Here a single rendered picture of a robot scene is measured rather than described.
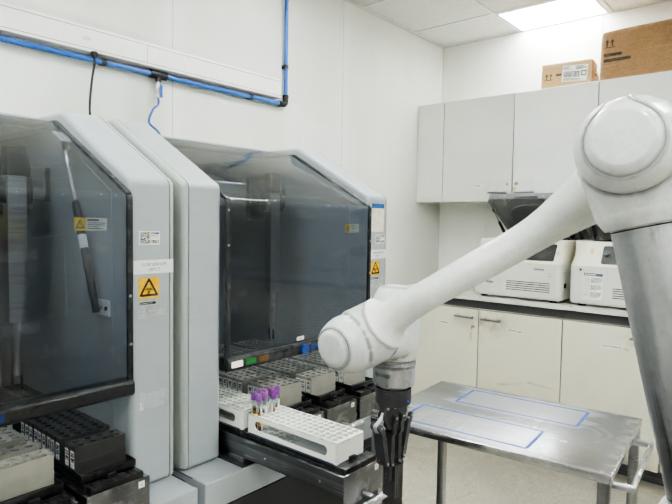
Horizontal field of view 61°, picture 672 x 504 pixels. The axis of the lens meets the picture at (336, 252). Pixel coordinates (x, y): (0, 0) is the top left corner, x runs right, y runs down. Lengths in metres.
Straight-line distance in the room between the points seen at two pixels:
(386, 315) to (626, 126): 0.48
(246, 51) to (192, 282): 1.87
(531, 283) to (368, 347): 2.58
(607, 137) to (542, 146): 3.04
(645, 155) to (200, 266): 1.01
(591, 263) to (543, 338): 0.51
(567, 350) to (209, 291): 2.46
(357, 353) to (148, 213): 0.60
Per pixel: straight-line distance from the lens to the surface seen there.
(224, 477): 1.48
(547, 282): 3.49
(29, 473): 1.30
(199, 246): 1.42
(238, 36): 3.08
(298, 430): 1.38
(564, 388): 3.56
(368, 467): 1.36
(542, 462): 1.44
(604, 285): 3.40
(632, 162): 0.78
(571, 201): 1.03
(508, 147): 3.92
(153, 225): 1.35
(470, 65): 4.55
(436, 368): 3.89
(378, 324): 1.01
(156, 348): 1.38
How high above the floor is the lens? 1.35
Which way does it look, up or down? 3 degrees down
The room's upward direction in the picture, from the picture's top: 1 degrees clockwise
